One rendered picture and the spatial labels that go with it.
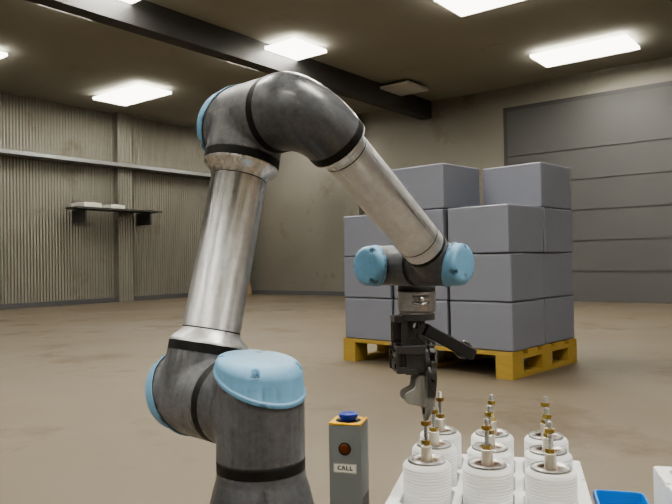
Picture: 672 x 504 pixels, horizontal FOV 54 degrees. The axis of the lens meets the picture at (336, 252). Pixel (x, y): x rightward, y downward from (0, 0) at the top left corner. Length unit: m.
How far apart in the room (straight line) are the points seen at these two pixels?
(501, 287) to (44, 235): 9.17
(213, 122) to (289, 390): 0.43
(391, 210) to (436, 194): 2.91
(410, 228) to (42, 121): 11.13
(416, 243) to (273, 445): 0.43
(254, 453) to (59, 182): 11.27
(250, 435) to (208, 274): 0.25
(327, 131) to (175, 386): 0.41
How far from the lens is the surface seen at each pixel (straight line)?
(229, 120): 1.02
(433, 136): 11.67
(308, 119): 0.95
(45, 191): 11.89
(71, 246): 12.05
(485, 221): 3.77
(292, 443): 0.87
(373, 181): 1.01
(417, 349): 1.32
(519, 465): 1.65
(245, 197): 1.00
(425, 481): 1.37
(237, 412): 0.85
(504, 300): 3.73
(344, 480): 1.47
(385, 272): 1.21
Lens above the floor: 0.65
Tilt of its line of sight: 1 degrees up
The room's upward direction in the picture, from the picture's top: 1 degrees counter-clockwise
